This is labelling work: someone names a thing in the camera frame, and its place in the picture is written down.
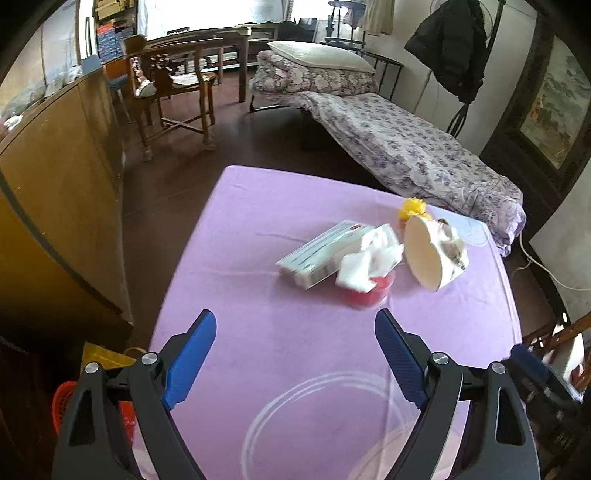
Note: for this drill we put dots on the folded floral blanket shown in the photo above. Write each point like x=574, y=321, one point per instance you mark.
x=276, y=74

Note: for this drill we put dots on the red plastic cup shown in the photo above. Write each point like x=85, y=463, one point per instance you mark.
x=375, y=297

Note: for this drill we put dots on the black hanging jacket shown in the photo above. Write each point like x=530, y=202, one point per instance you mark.
x=444, y=42

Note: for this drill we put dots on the white medicine box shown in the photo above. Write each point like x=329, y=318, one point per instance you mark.
x=321, y=257

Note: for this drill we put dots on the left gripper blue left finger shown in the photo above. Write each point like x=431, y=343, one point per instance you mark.
x=92, y=441

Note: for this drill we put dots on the white pillow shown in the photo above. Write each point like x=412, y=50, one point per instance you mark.
x=316, y=55

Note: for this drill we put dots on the framed landscape painting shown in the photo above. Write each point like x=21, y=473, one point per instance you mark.
x=542, y=142

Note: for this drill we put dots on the wooden bookshelf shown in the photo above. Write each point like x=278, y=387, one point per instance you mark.
x=115, y=20

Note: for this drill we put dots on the nearby wooden chair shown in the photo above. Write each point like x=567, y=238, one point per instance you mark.
x=563, y=347

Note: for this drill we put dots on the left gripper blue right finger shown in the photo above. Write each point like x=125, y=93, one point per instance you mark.
x=497, y=442

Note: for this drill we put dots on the white tissue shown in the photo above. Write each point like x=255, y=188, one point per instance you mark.
x=380, y=251

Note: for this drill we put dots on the black metal bed frame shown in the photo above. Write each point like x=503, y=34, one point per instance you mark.
x=387, y=70

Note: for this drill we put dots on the black coat stand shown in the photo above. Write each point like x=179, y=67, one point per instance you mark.
x=481, y=54

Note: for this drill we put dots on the floral bed quilt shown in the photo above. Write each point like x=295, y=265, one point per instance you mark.
x=413, y=158

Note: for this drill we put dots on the wooden sideboard cabinet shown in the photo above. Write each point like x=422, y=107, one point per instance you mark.
x=62, y=266

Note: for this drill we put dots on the yellow foam fruit net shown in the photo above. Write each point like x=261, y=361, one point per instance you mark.
x=412, y=207

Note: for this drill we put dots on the wooden desk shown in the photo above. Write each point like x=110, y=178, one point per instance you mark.
x=236, y=37

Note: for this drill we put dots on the purple tablecloth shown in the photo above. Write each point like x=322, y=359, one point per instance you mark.
x=296, y=385

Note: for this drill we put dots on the carved wooden chair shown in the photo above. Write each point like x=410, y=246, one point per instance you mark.
x=151, y=78

